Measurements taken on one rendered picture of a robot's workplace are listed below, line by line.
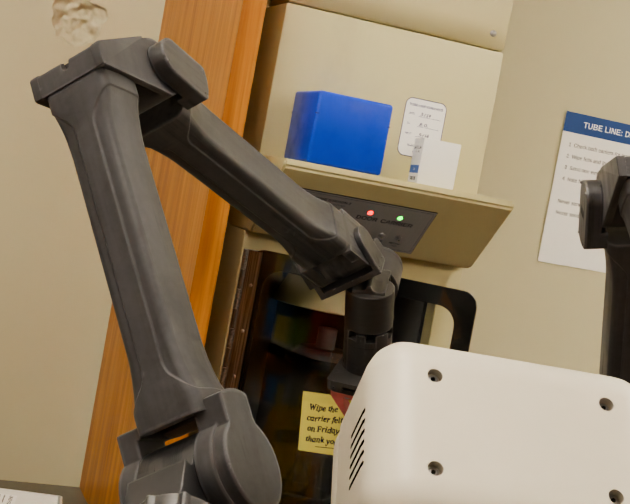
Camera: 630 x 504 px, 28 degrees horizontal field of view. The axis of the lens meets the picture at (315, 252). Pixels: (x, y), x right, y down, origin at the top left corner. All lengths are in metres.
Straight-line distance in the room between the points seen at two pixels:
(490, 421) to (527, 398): 0.04
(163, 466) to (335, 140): 0.69
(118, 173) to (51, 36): 1.01
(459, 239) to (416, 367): 0.82
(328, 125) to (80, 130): 0.55
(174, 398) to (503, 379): 0.26
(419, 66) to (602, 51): 0.70
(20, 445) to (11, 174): 0.43
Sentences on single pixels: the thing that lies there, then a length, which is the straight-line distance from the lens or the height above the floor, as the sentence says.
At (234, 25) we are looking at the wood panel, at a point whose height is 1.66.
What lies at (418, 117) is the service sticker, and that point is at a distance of 1.71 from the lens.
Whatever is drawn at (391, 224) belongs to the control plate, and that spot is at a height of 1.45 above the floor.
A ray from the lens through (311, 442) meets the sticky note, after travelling 1.62.
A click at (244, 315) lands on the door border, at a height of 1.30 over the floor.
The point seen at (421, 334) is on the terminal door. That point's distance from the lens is 1.57.
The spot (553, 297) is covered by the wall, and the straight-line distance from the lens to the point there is 2.33.
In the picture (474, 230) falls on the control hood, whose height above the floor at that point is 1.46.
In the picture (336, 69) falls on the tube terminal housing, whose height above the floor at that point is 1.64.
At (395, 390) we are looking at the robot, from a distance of 0.86.
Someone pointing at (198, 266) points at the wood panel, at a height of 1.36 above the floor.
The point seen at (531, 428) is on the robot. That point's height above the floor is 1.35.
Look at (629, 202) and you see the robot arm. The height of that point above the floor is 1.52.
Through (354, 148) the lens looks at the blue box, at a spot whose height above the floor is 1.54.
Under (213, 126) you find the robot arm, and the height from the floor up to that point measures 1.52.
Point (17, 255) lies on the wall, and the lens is 2.03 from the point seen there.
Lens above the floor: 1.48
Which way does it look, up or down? 3 degrees down
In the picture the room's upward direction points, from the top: 10 degrees clockwise
